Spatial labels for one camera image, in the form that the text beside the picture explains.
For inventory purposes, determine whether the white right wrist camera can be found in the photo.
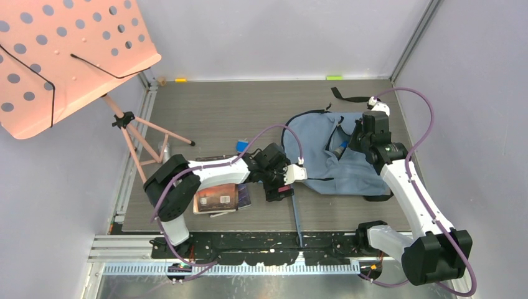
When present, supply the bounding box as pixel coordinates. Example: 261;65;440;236
367;96;390;116

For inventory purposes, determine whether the light blue backpack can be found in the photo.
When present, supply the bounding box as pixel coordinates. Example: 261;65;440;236
281;108;393;202

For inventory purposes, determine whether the pink perforated music stand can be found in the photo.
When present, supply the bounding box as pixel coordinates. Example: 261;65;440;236
0;0;196;184

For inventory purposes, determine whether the blue pencil sharpener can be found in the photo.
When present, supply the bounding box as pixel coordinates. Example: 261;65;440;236
235;140;249;153

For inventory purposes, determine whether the purple cover book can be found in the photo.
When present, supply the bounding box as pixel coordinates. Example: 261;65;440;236
237;184;252;210

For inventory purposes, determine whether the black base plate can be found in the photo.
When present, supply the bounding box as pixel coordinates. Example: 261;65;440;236
149;231;389;266

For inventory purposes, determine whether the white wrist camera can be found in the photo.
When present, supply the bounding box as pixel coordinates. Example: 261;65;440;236
367;96;390;116
284;164;308;185

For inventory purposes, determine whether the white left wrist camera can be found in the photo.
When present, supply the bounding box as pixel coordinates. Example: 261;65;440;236
284;164;308;185

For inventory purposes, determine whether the dark sunset cover book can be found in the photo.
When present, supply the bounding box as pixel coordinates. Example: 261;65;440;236
193;184;238;214

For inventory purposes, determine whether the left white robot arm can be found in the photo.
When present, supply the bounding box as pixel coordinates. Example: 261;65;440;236
143;143;307;258

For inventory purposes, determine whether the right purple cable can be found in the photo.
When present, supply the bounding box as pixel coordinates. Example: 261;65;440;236
359;87;478;298

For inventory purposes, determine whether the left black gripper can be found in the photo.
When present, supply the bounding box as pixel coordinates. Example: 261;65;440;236
261;160;294;201

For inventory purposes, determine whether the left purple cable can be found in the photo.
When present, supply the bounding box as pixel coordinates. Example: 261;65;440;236
150;123;305;282

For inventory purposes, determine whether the silver metal cylinder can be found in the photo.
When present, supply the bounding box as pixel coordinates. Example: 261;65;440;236
158;141;171;164

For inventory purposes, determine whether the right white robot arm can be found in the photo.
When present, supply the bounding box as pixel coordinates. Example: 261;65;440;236
349;111;473;286

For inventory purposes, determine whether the purple cable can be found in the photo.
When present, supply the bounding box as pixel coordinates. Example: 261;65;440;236
150;123;305;282
359;87;478;298

